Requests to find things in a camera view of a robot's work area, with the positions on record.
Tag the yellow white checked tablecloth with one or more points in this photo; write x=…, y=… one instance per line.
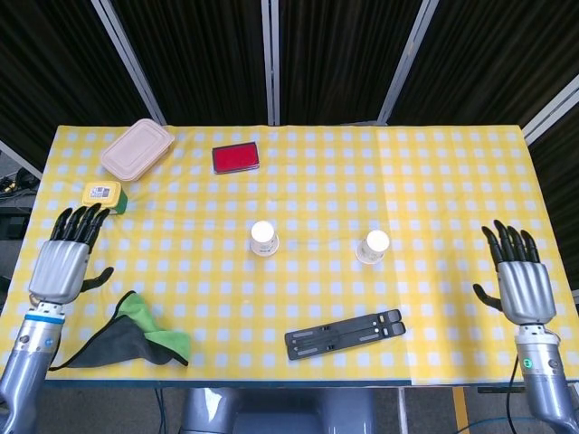
x=316, y=289

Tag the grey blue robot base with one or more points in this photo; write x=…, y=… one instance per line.
x=276, y=413

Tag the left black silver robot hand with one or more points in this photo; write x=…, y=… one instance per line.
x=59, y=271

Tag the black folding laptop stand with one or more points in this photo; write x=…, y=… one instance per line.
x=344, y=334

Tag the red ink pad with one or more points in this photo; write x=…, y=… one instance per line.
x=235, y=157

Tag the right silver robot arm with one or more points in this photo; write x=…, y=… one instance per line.
x=545, y=370

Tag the black pleated partition panel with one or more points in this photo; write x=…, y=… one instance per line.
x=50, y=68
x=493, y=59
x=199, y=59
x=339, y=59

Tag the green jar with yellow lid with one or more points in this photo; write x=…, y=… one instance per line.
x=104, y=192

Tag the beige lidded lunch box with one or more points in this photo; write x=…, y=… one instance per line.
x=135, y=149

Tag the green and grey cloth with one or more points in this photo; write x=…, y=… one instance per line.
x=131, y=334

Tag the grey aluminium partition post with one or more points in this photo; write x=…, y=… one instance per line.
x=552, y=108
x=129, y=59
x=270, y=63
x=405, y=63
x=20, y=158

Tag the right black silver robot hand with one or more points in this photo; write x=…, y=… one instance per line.
x=527, y=289

